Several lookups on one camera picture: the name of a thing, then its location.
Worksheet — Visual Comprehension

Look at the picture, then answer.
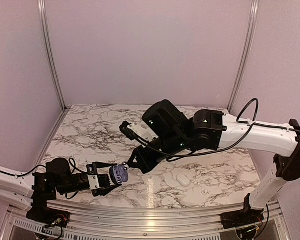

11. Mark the purple earbud charging case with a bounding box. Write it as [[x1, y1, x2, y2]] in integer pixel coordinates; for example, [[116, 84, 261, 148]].
[[109, 164, 129, 185]]

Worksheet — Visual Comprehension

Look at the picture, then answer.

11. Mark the aluminium front rail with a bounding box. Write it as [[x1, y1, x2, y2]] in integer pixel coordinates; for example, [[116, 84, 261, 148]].
[[4, 194, 291, 240]]

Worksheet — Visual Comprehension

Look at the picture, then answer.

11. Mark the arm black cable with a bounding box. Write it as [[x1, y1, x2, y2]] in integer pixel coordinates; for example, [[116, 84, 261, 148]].
[[129, 97, 300, 161], [0, 157, 91, 200]]

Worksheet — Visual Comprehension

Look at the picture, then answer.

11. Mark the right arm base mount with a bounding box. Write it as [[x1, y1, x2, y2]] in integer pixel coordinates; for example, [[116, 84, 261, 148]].
[[220, 209, 264, 229]]

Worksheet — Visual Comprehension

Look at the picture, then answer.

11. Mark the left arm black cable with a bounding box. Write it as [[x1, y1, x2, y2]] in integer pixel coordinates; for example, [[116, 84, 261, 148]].
[[0, 157, 91, 200]]

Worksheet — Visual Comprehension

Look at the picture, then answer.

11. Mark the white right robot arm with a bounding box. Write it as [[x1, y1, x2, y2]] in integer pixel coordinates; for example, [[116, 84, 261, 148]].
[[120, 100, 300, 224]]

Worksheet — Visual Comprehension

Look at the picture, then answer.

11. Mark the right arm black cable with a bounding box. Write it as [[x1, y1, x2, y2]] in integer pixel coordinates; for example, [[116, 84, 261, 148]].
[[129, 97, 300, 161]]

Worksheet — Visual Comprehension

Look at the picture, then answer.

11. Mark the purple earbud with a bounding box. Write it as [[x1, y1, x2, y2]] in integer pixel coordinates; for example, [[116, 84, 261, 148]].
[[115, 175, 123, 184], [121, 162, 129, 171]]

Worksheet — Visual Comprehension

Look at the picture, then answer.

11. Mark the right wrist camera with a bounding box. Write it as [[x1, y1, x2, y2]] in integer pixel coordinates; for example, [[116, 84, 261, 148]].
[[119, 121, 155, 144]]

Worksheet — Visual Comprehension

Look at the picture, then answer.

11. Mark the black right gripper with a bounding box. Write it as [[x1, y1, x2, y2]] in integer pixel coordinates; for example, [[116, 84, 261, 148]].
[[127, 131, 189, 175]]

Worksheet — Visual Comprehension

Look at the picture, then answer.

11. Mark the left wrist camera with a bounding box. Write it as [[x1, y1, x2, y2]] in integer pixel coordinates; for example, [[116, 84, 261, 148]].
[[86, 164, 111, 197]]

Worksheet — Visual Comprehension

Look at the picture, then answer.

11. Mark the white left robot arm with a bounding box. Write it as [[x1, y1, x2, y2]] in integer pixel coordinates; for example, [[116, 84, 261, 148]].
[[0, 158, 122, 223]]

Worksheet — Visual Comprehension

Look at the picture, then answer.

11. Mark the aluminium frame post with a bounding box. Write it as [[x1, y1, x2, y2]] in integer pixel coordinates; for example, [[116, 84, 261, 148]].
[[38, 0, 67, 112], [227, 0, 260, 113]]

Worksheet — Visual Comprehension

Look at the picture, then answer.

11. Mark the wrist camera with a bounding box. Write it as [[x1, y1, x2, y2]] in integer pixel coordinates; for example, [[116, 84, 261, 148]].
[[119, 121, 155, 144], [86, 164, 111, 197]]

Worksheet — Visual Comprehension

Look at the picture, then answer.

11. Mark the right aluminium frame post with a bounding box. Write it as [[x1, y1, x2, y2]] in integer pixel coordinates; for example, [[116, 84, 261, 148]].
[[227, 0, 260, 113]]

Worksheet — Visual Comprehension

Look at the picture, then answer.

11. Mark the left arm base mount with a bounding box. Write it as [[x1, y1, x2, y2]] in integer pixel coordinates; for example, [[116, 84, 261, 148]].
[[26, 207, 70, 228]]

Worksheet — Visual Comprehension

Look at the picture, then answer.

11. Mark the left aluminium frame post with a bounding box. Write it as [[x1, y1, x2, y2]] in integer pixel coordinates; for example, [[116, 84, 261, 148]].
[[38, 0, 67, 112]]

